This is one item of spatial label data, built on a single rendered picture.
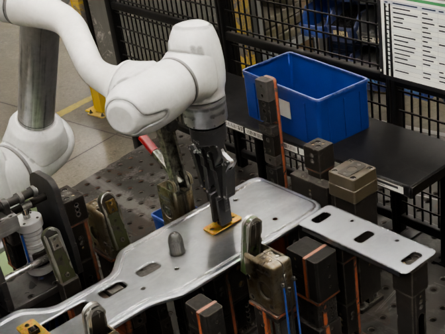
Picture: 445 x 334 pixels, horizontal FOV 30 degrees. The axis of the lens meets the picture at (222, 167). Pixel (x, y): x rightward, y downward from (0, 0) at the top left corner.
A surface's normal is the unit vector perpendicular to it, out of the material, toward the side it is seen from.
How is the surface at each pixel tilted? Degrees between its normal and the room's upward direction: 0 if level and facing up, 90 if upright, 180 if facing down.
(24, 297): 0
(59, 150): 110
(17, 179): 85
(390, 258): 0
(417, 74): 90
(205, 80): 93
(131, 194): 0
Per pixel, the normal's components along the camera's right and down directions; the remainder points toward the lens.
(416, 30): -0.76, 0.40
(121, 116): -0.41, 0.51
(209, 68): 0.73, 0.14
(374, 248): -0.13, -0.87
